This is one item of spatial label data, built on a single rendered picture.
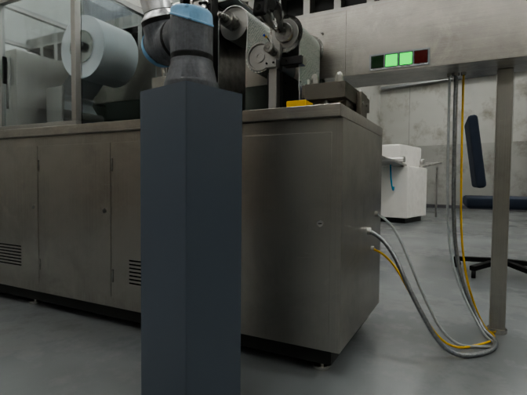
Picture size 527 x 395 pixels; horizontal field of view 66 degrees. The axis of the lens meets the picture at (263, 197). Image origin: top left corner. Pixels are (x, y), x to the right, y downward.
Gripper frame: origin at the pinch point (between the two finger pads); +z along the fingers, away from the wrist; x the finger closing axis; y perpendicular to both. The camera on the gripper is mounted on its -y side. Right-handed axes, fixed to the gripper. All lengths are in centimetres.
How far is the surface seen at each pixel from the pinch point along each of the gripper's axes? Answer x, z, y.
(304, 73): -8.1, 17.7, -6.1
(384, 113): 152, 701, 751
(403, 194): 25, 446, 266
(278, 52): -0.5, 6.3, -6.4
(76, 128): 86, 5, -45
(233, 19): 20.1, -4.6, 5.0
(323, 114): -28, 6, -46
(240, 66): 30.3, 20.9, 10.6
